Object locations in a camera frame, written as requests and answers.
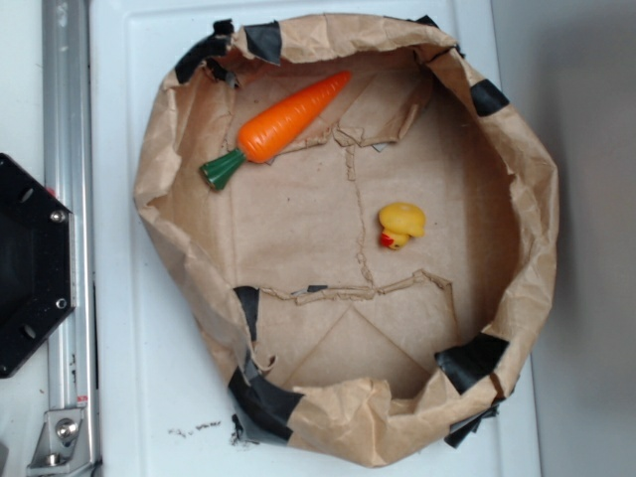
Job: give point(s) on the yellow rubber duck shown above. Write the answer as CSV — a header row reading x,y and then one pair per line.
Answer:
x,y
401,222

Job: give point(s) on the brown paper bag tray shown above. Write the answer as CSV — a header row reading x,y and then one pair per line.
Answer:
x,y
327,340

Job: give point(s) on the orange toy carrot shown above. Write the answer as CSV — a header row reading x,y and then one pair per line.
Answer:
x,y
267,134

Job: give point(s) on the aluminium extrusion rail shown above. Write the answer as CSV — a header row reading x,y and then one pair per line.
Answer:
x,y
72,348

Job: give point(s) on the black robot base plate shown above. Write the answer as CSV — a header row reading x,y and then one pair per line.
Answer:
x,y
36,265

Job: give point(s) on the metal corner bracket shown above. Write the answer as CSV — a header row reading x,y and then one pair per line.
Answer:
x,y
63,447

